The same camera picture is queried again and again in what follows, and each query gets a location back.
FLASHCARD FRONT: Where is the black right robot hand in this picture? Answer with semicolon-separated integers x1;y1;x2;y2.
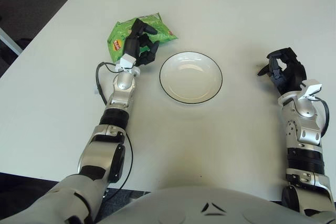
257;47;308;96

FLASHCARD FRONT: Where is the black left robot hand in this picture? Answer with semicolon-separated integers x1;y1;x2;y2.
122;18;161;68

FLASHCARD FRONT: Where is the green snack bag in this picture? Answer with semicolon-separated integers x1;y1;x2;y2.
106;12;179;62

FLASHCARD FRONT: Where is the white plate with black rim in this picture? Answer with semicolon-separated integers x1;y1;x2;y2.
159;51;223;105

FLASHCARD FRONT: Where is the white furniture edge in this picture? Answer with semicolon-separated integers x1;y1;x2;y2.
0;27;23;57

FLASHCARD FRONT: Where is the grey robot torso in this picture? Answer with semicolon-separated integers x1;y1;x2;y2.
101;186;328;224

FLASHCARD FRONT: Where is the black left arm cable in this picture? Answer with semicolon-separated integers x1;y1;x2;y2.
95;61;133;206

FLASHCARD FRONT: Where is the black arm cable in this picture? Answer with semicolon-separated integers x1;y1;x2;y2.
95;61;133;206
313;96;330;141

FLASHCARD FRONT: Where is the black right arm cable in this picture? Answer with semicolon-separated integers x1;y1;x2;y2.
313;96;330;141

